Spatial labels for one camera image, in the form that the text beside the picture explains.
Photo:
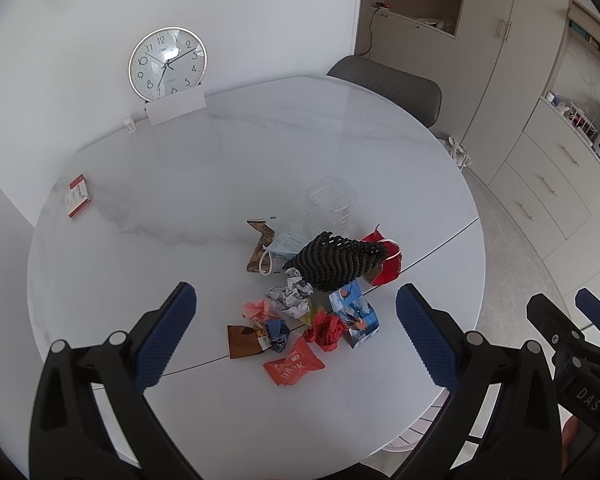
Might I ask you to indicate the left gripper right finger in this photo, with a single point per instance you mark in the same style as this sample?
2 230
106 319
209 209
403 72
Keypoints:
500 419

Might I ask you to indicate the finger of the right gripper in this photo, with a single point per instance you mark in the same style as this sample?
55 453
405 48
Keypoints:
589 305
542 317

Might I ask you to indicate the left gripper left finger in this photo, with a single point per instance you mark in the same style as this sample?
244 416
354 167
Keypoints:
68 438

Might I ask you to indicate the blue bird print box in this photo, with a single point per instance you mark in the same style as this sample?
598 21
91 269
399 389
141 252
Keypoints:
356 313

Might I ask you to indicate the red torn paper bag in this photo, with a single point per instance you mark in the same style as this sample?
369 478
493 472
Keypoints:
390 268

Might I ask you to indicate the red paper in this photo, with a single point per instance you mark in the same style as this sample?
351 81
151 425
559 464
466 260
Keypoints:
325 331

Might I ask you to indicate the orange red snack packet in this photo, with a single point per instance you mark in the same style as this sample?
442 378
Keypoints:
300 361

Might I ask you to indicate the pink paper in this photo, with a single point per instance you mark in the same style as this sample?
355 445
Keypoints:
259 311

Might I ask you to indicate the dark blue wrapper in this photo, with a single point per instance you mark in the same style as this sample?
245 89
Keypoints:
278 333

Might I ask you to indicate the black foam net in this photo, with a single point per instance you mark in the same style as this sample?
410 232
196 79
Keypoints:
330 261

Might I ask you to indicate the grey white paper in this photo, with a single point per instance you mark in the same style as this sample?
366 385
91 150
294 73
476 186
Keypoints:
292 299

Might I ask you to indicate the brown gold snack wrapper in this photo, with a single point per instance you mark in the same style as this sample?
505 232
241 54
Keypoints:
266 236

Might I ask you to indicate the clear plastic container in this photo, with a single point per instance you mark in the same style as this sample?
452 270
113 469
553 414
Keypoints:
329 203

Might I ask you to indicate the blue face mask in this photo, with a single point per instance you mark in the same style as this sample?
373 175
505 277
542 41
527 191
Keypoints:
287 244

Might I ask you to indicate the white cloth bag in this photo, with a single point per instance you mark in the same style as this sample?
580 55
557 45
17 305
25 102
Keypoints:
457 152

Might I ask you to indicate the small red box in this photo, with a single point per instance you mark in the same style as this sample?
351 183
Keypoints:
77 197

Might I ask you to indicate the grey chair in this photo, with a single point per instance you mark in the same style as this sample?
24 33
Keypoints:
419 96

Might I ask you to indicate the white paper card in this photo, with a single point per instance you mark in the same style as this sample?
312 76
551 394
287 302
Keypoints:
176 105

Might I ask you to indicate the white wall socket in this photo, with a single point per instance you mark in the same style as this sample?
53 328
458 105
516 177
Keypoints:
129 125

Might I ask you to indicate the round white wall clock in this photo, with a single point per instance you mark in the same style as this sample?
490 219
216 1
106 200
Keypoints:
167 61

